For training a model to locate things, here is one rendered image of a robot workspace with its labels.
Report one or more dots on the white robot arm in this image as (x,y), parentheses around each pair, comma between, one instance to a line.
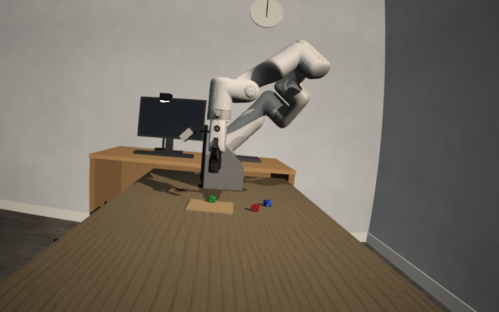
(288,68)

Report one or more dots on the tan flat mat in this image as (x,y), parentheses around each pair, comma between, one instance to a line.
(206,206)

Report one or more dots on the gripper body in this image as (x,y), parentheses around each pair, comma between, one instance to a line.
(218,129)

